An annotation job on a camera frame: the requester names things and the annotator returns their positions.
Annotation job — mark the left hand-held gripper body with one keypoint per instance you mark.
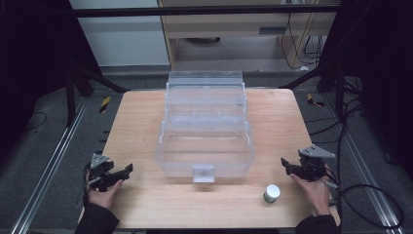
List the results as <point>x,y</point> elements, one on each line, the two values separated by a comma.
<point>101,175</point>

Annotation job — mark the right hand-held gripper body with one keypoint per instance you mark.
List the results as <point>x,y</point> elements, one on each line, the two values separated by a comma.
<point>313,164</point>

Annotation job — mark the small jar with white lid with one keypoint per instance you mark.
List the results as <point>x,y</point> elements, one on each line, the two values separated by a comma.
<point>271,193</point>

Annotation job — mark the clear plastic tiered storage box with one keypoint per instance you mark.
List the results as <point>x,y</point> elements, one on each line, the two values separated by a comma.
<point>205,130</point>

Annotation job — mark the person's left hand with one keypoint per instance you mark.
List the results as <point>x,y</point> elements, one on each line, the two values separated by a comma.
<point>104,196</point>

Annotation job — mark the person's right hand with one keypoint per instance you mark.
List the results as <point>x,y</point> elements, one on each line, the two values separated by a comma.
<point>313,195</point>

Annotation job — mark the yellow black tape marker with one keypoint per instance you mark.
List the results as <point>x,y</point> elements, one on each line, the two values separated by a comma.
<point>313,100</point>
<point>105,104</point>

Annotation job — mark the black metal stand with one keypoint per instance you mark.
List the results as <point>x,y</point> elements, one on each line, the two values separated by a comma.
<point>81,84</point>
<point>328,81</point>

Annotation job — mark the dark curtain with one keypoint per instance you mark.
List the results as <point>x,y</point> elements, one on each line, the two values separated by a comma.
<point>380,71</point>
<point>32,65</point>

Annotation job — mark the white cabinet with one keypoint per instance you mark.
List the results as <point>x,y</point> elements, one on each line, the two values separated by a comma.
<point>123,35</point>

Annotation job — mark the light wooden desk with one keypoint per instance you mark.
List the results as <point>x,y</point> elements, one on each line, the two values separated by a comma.
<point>227,24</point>

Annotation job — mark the aluminium floor rail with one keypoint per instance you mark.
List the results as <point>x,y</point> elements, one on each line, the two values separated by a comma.
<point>370,175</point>
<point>48,169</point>

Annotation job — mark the black horizontal frame bar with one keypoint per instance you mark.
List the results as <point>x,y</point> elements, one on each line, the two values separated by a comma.
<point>201,10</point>

